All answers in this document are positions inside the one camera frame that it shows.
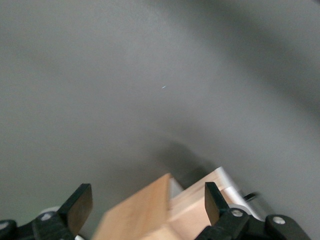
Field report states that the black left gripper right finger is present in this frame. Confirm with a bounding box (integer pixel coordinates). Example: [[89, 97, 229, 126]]
[[196, 181, 270, 240]]

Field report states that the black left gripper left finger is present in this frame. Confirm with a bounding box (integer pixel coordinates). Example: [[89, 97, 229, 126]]
[[31, 183, 94, 240]]

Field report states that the wooden drawer cabinet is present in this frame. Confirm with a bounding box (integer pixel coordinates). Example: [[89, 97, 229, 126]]
[[91, 172, 176, 240]]

